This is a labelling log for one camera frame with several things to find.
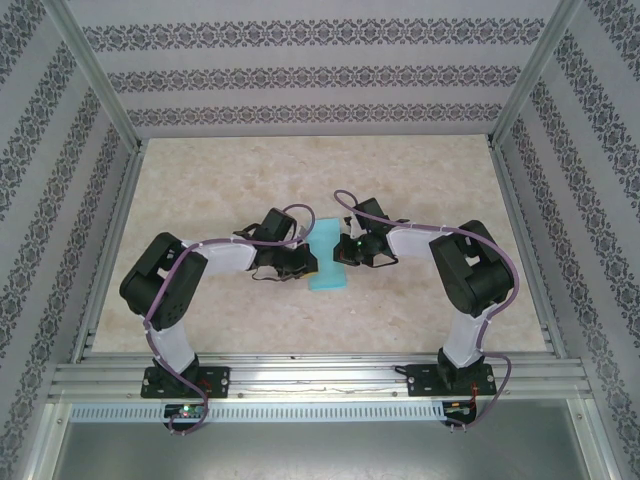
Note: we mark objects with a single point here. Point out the light blue paper sheet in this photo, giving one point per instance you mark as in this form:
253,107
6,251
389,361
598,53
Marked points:
327,280

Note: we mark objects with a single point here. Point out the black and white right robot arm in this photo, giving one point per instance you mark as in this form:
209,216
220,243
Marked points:
475,280

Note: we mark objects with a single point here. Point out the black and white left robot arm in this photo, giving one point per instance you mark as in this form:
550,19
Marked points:
165,280

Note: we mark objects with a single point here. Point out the small circuit board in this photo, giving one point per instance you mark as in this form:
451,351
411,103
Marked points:
186,411
460,409

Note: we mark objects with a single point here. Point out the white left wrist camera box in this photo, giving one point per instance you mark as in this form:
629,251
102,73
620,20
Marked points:
302,231

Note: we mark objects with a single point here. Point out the long aluminium mounting rail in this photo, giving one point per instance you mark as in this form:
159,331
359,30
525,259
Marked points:
320,375

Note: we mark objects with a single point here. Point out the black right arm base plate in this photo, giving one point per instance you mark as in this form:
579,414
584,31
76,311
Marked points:
422,382

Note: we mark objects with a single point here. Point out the aluminium side rail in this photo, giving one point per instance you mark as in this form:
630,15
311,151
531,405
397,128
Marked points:
120,200
511,200

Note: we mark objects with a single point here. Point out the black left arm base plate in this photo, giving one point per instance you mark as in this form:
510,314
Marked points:
215,382

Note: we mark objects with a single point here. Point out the aluminium frame post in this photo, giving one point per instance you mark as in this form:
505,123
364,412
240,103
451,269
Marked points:
530,75
98,75

